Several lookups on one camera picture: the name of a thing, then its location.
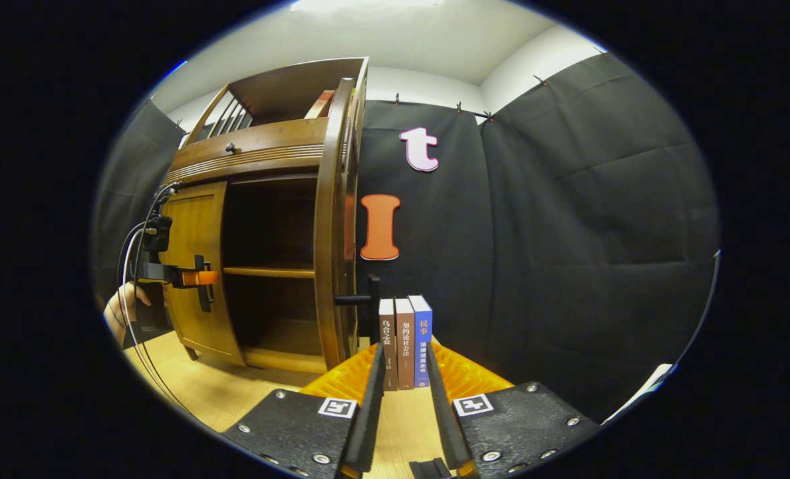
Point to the tan book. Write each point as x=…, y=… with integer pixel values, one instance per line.
x=320, y=105

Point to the wooden cabinet door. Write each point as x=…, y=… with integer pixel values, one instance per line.
x=195, y=219
x=328, y=233

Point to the dark brown book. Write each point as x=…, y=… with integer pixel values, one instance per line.
x=387, y=339

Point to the blue book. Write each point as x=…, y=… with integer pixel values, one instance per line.
x=421, y=339

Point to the black backdrop cloth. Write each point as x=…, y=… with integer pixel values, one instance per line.
x=568, y=233

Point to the wooden double-door shoe cabinet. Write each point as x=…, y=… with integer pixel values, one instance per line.
x=282, y=86

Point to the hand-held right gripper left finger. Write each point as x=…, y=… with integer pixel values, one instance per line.
x=368, y=426

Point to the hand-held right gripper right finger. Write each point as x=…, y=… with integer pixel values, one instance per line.
x=445, y=419

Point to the white sheet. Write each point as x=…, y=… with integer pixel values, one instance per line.
x=641, y=392

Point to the reddish brown book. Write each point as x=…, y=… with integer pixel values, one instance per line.
x=405, y=339

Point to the wooden inner shelf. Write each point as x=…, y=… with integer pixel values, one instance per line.
x=268, y=271

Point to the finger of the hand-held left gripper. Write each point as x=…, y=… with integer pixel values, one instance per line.
x=199, y=278

